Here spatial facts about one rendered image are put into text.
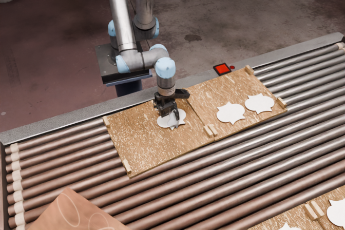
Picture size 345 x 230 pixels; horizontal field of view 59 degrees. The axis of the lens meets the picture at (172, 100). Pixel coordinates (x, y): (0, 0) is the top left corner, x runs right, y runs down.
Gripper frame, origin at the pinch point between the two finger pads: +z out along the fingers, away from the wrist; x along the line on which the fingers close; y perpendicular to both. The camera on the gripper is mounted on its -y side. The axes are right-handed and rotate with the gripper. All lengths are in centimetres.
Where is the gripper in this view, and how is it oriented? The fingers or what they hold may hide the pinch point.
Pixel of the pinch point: (171, 118)
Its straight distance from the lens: 143.7
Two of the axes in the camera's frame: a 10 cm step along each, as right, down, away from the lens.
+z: 0.1, 6.8, 7.4
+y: -8.4, 4.1, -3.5
